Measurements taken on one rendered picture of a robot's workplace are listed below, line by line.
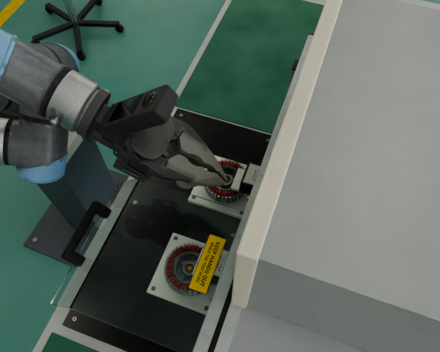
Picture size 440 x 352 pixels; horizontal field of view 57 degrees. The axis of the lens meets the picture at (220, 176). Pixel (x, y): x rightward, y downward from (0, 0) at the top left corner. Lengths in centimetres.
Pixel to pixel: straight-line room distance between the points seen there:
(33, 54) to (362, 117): 41
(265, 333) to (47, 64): 45
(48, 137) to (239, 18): 98
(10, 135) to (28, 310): 127
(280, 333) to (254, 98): 81
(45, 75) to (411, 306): 48
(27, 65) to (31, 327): 142
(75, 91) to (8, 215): 157
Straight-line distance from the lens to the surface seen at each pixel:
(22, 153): 70
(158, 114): 48
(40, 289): 189
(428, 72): 58
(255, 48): 140
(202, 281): 64
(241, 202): 101
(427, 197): 46
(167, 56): 248
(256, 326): 58
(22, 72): 57
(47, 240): 194
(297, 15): 154
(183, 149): 57
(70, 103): 55
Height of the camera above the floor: 168
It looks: 60 degrees down
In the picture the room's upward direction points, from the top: straight up
